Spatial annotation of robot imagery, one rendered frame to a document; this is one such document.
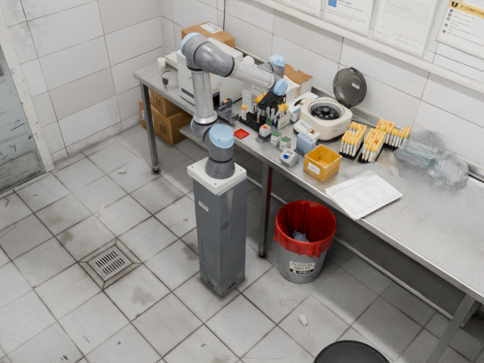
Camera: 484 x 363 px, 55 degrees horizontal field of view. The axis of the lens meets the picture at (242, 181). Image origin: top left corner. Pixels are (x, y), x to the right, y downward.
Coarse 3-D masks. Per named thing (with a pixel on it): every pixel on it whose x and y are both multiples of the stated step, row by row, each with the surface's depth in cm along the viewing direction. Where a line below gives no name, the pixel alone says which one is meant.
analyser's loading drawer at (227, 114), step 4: (216, 104) 274; (216, 108) 271; (220, 108) 267; (224, 108) 269; (216, 112) 269; (220, 112) 266; (224, 112) 264; (228, 112) 266; (232, 112) 268; (224, 116) 265; (228, 116) 266; (232, 116) 266; (236, 116) 264; (228, 120) 263; (232, 120) 263; (236, 120) 266
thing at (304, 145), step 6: (300, 138) 243; (306, 138) 241; (312, 138) 241; (300, 144) 245; (306, 144) 241; (312, 144) 239; (294, 150) 249; (300, 150) 247; (306, 150) 243; (312, 150) 242
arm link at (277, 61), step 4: (272, 56) 229; (276, 56) 229; (280, 56) 229; (272, 60) 227; (276, 60) 226; (280, 60) 226; (272, 64) 227; (276, 64) 227; (280, 64) 227; (284, 64) 231; (276, 68) 228; (280, 68) 229; (276, 72) 229; (280, 72) 230; (280, 76) 232
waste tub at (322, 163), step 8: (312, 152) 235; (320, 152) 241; (328, 152) 236; (304, 160) 234; (312, 160) 229; (320, 160) 243; (328, 160) 239; (336, 160) 229; (304, 168) 236; (312, 168) 232; (320, 168) 227; (328, 168) 227; (336, 168) 234; (320, 176) 230; (328, 176) 233
